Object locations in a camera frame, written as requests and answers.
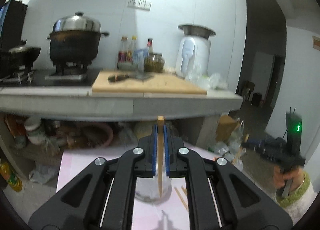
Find bamboo chopstick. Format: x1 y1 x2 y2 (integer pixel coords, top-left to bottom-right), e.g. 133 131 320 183
157 116 165 197
181 186 188 196
244 134 249 143
174 187 188 211

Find right forearm white sleeve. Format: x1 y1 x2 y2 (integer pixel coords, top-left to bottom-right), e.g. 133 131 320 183
275 171 317 225

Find white kitchen appliance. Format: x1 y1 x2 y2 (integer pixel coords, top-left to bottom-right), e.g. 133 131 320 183
175 24 216 77

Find person's right hand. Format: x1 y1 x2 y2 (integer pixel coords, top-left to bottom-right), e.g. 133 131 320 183
273 165 304 192

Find steel utensil holder cup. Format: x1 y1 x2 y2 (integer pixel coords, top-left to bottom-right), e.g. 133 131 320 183
135 161 171 202

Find wooden cutting board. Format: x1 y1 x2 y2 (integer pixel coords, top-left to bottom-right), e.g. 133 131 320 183
92 70 207 95

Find cardboard box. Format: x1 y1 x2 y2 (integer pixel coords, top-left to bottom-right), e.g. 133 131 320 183
215 115 240 142

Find terracotta basin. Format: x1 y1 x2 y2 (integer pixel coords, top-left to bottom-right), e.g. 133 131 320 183
66 122 113 149

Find glass pickle jar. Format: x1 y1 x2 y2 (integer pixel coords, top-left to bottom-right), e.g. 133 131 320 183
144 53 165 73

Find clear plastic bag on counter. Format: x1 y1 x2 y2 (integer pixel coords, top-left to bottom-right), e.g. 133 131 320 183
184 72 228 90

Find sauce bottle red label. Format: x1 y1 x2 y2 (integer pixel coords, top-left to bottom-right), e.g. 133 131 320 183
117 36 127 67

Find sauce bottle yellow cap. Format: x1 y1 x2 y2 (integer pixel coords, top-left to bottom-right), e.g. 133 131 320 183
126 35 137 62

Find stacked bowls under counter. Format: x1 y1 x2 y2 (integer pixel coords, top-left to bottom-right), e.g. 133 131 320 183
24 116 46 146

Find large black pot with lid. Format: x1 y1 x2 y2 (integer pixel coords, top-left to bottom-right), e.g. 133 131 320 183
47 12 110 66

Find cooking oil bottle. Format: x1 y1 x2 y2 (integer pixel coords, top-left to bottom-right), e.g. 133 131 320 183
1 160 23 192

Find black wok pan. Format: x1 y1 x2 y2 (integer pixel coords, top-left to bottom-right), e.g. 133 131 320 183
1 45 41 67

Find black microwave oven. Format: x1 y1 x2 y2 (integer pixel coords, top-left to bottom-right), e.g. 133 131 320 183
1 0 28 51

